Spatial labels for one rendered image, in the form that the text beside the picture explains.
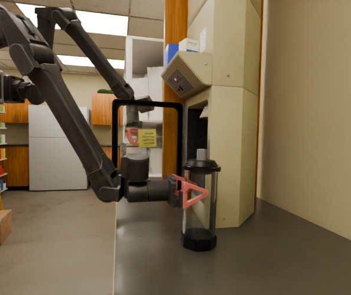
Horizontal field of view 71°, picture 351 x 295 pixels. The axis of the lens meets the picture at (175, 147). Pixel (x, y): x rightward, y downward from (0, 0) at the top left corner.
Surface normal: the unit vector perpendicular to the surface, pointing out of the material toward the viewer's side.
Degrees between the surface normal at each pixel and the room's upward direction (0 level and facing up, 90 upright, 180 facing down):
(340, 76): 90
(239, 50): 90
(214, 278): 0
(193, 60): 90
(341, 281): 0
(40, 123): 90
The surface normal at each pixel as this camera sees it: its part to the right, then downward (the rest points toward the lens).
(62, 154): 0.22, 0.06
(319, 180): -0.97, 0.00
